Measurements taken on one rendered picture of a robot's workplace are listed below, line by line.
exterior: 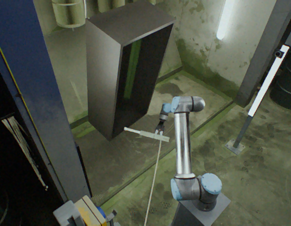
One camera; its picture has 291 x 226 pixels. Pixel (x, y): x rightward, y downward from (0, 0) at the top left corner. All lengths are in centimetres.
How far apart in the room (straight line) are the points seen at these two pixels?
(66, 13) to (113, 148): 162
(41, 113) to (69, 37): 218
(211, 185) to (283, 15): 222
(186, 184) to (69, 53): 222
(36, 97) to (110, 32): 77
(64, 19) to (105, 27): 118
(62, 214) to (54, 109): 51
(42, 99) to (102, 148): 192
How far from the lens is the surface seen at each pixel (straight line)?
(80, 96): 308
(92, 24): 164
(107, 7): 297
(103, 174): 264
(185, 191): 161
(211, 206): 182
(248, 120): 282
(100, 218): 79
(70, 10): 269
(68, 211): 72
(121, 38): 152
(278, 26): 324
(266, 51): 335
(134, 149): 281
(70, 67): 307
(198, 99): 166
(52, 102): 104
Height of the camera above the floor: 228
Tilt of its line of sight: 45 degrees down
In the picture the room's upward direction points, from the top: 2 degrees clockwise
